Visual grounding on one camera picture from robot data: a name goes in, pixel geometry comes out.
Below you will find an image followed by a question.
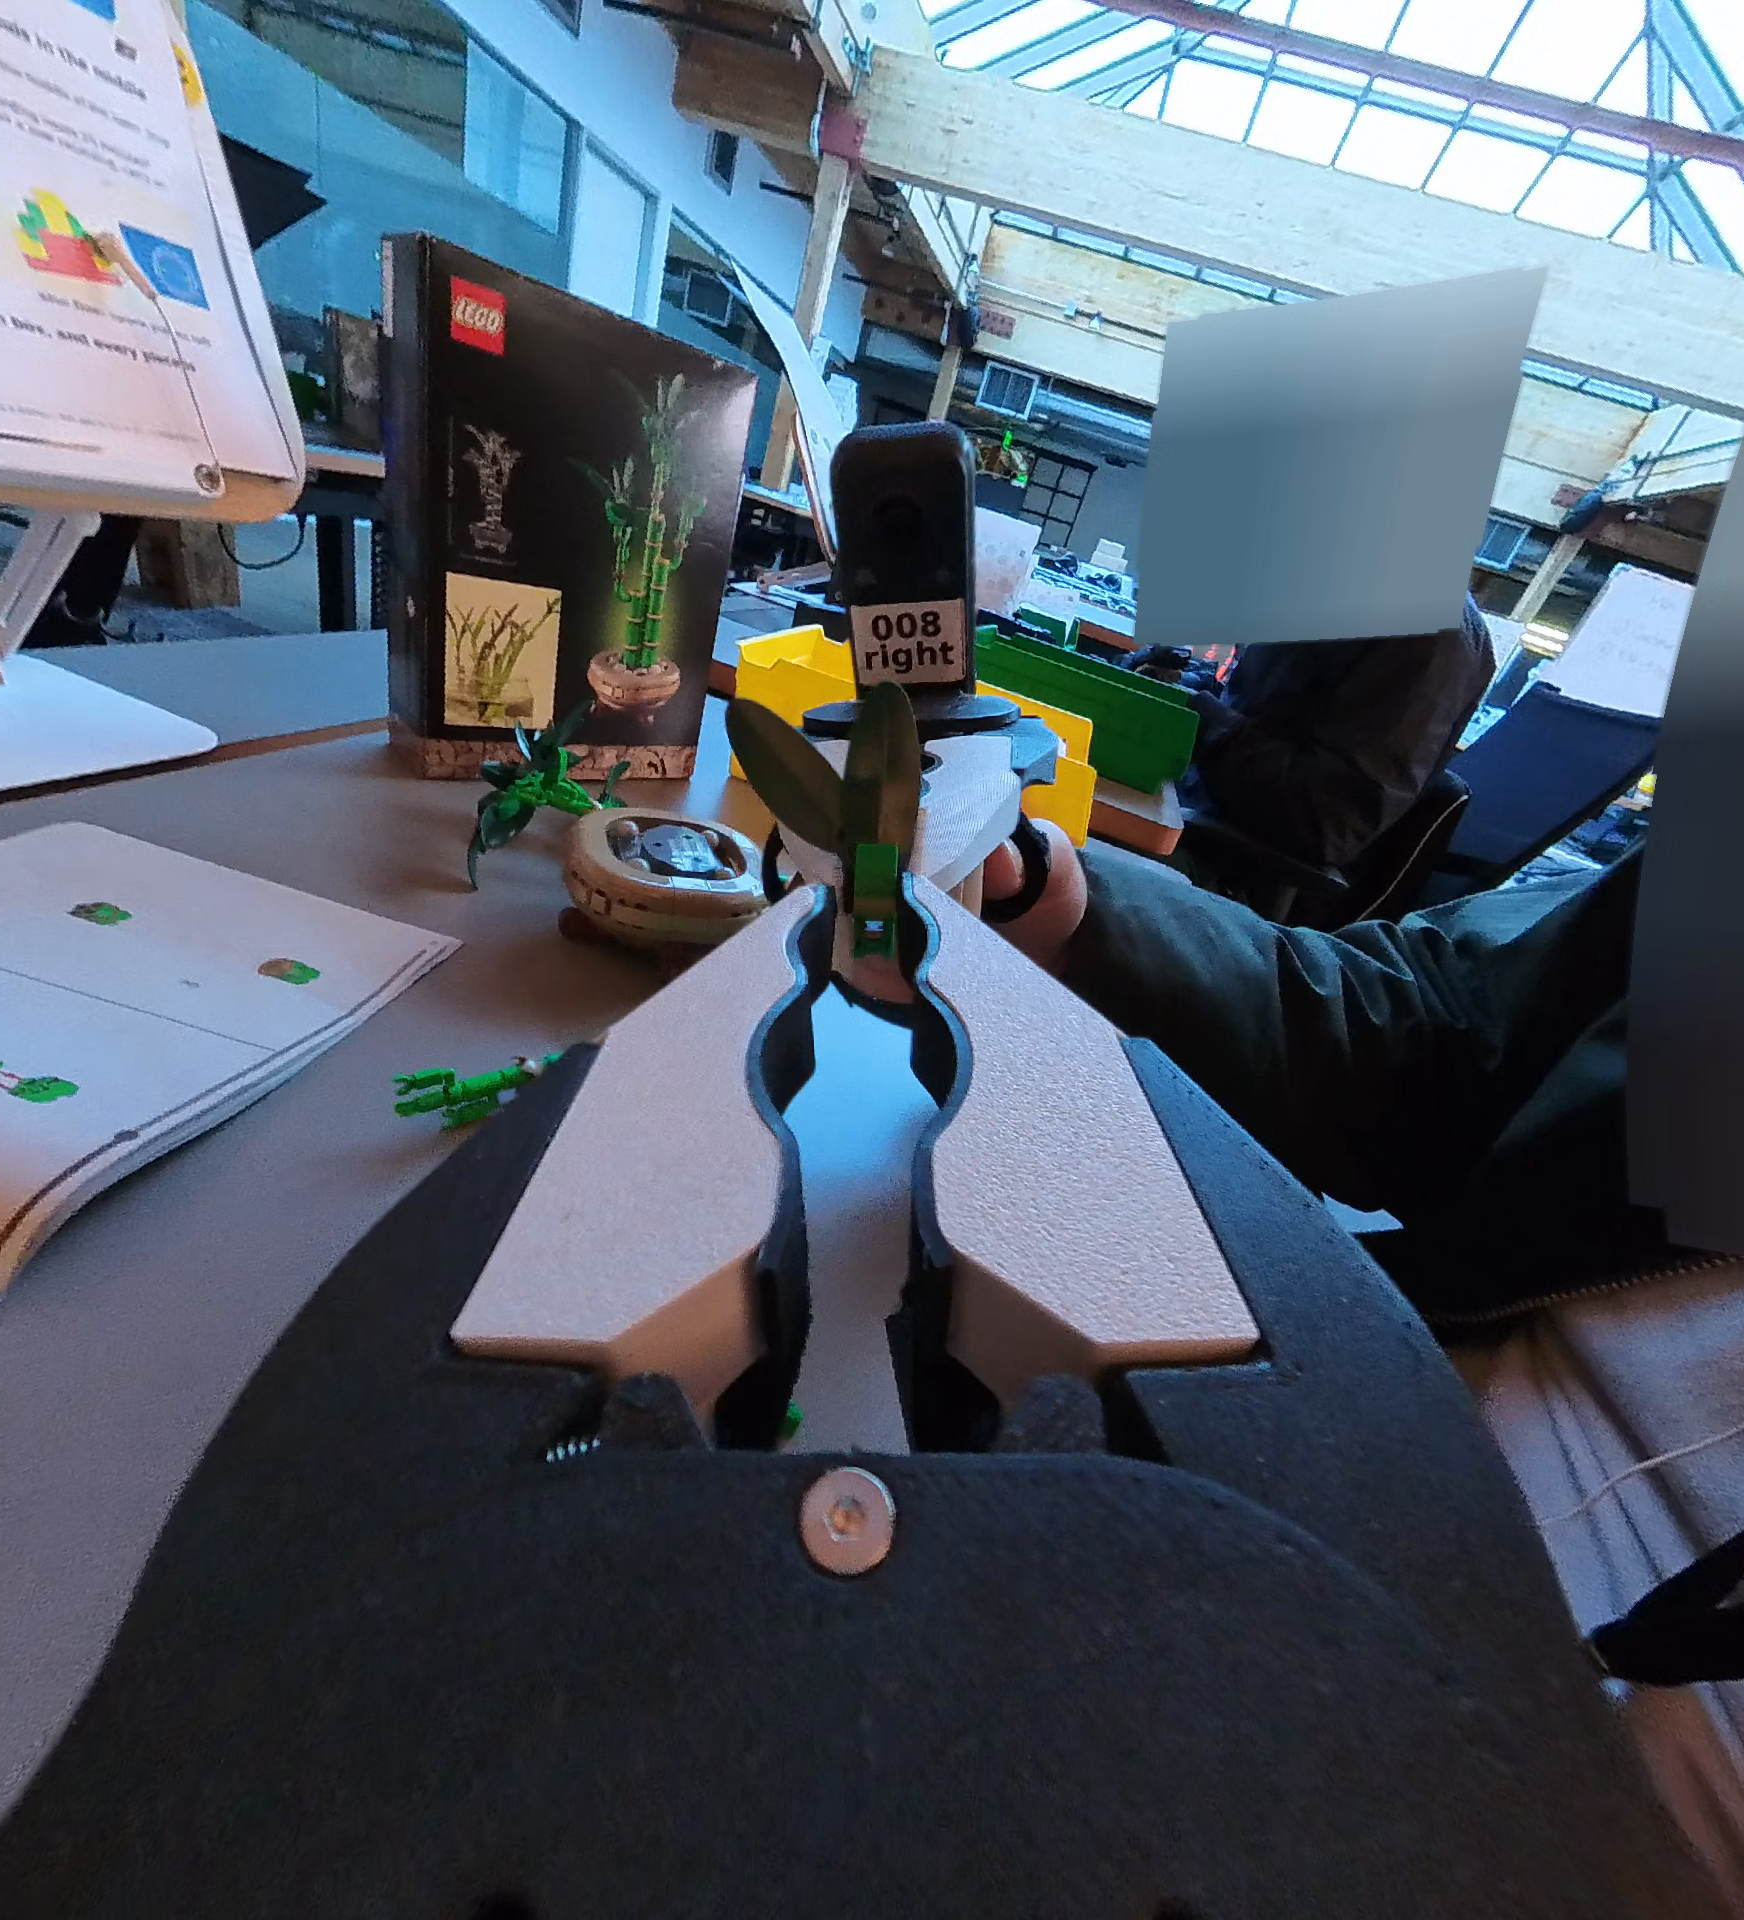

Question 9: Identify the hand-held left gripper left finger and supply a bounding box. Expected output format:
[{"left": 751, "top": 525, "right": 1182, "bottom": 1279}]
[{"left": 445, "top": 881, "right": 836, "bottom": 1454}]

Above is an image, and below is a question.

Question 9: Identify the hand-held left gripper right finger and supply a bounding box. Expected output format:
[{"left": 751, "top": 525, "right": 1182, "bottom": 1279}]
[{"left": 890, "top": 873, "right": 1265, "bottom": 1454}]

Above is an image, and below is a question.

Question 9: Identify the dark green toy leaf pair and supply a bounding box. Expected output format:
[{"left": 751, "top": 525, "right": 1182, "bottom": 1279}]
[{"left": 721, "top": 679, "right": 927, "bottom": 962}]

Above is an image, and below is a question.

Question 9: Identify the green toy bamboo stalk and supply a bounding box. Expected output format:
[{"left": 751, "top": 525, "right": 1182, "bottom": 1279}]
[{"left": 393, "top": 1051, "right": 568, "bottom": 1130}]

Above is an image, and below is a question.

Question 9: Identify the person's right forearm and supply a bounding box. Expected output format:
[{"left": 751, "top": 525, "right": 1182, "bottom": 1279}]
[{"left": 1067, "top": 839, "right": 1684, "bottom": 1321}]

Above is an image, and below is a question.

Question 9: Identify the grey desk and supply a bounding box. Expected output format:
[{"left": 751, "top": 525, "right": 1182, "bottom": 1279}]
[{"left": 0, "top": 630, "right": 753, "bottom": 1877}]

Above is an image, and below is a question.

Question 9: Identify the person's right hand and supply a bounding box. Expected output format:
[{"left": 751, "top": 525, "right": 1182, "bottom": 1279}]
[{"left": 980, "top": 832, "right": 1100, "bottom": 979}]

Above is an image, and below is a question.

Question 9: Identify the tan toy plant pot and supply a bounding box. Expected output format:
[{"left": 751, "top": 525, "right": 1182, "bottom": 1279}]
[{"left": 561, "top": 807, "right": 772, "bottom": 950}]

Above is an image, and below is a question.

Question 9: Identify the brown tray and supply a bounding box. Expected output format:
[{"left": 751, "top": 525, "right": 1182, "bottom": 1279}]
[{"left": 1090, "top": 778, "right": 1189, "bottom": 860}]

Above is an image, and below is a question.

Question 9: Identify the green plastic bin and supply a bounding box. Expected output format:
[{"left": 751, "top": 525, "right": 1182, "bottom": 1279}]
[{"left": 975, "top": 622, "right": 1204, "bottom": 797}]

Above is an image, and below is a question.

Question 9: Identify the yellow plastic bin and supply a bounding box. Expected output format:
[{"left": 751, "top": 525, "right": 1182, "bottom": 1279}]
[{"left": 730, "top": 622, "right": 1100, "bottom": 845}]

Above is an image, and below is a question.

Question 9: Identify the leafy green toy stem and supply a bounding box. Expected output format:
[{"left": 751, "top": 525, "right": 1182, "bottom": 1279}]
[{"left": 464, "top": 705, "right": 635, "bottom": 890}]

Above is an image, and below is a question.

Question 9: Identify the black toy set box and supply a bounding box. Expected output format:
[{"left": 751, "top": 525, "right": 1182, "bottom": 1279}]
[{"left": 379, "top": 233, "right": 761, "bottom": 785}]

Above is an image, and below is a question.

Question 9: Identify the open instruction booklet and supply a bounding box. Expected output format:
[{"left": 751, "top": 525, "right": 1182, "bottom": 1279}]
[{"left": 0, "top": 820, "right": 464, "bottom": 1359}]

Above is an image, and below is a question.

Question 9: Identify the blue chair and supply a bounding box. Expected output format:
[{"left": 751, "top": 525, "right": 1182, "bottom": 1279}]
[{"left": 1442, "top": 683, "right": 1669, "bottom": 902}]

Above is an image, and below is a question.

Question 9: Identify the printed instruction sheet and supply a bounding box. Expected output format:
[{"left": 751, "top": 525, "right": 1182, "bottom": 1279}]
[{"left": 0, "top": 0, "right": 296, "bottom": 481}]

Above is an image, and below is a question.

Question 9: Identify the thin white cable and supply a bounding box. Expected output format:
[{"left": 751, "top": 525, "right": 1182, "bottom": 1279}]
[{"left": 1540, "top": 1377, "right": 1744, "bottom": 1528}]

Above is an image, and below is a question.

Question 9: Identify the black strap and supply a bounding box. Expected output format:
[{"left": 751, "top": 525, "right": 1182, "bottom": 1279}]
[{"left": 1583, "top": 1445, "right": 1744, "bottom": 1688}]

